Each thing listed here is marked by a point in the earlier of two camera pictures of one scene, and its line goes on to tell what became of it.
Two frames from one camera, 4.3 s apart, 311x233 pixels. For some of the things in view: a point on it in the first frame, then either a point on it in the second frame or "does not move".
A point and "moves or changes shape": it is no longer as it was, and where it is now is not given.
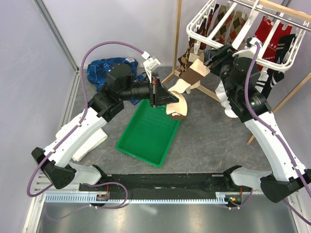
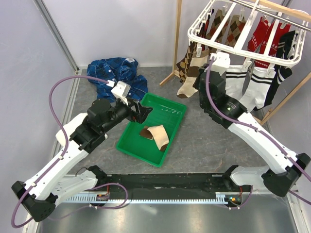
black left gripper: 160,95 → 141,112
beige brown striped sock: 178,110 → 158,133
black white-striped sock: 275,77 → 281,74
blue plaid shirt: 97,70 does not move
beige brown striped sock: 191,75 moves or changes shape
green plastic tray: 148,133 does not move
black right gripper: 220,55 → 196,84
